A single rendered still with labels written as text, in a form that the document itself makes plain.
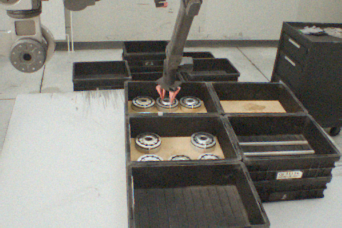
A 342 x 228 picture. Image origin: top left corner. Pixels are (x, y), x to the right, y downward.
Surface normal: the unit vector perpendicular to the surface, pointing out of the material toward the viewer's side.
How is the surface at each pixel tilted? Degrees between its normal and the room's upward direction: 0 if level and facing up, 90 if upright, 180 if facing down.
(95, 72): 90
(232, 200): 0
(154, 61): 90
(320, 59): 90
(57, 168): 0
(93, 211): 0
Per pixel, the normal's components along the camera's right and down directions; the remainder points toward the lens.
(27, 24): 0.22, 0.50
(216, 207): 0.07, -0.86
